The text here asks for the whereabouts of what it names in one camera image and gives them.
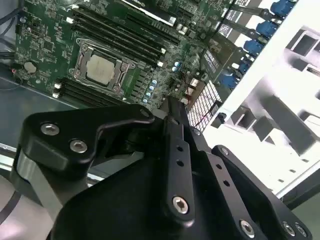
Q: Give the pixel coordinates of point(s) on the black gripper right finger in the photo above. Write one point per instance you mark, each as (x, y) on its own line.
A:
(250, 195)

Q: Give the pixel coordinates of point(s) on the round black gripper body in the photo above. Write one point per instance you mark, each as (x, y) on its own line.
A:
(125, 205)

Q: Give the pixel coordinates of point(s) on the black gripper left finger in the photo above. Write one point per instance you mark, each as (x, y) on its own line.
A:
(62, 130)

